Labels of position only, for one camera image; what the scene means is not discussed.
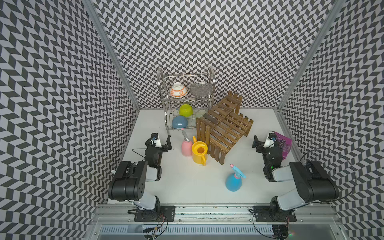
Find pink spray bottle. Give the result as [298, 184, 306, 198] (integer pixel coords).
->
[181, 128, 193, 157]

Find yellow watering can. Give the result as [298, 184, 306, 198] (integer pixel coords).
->
[192, 136, 208, 166]

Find blue spray bottle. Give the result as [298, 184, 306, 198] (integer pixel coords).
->
[225, 164, 246, 192]

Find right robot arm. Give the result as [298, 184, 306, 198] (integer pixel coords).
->
[252, 133, 340, 217]

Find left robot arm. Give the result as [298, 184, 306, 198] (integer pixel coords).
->
[108, 133, 172, 216]

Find wooden slatted shelf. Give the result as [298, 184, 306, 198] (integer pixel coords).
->
[196, 91, 254, 165]

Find blue bowl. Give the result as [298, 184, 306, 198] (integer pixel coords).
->
[172, 116, 188, 129]

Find purple snack box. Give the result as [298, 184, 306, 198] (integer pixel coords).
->
[273, 131, 293, 160]

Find lime green bowl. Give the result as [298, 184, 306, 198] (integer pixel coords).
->
[179, 104, 194, 118]

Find metal dish rack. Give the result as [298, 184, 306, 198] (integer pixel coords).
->
[156, 66, 217, 134]

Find white orange patterned bowl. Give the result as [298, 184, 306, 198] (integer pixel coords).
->
[170, 82, 188, 98]

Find grey glass plate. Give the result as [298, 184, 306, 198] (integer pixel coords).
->
[190, 82, 213, 98]

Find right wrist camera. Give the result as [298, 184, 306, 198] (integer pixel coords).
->
[264, 132, 277, 148]

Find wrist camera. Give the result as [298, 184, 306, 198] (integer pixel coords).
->
[150, 133, 162, 148]
[264, 132, 277, 148]

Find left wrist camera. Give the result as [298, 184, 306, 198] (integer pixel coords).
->
[150, 133, 162, 148]

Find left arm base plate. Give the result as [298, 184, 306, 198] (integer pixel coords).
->
[134, 205, 176, 223]

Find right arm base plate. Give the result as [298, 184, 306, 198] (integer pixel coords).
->
[253, 206, 297, 223]

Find aluminium front rail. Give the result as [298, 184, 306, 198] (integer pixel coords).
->
[90, 204, 342, 225]

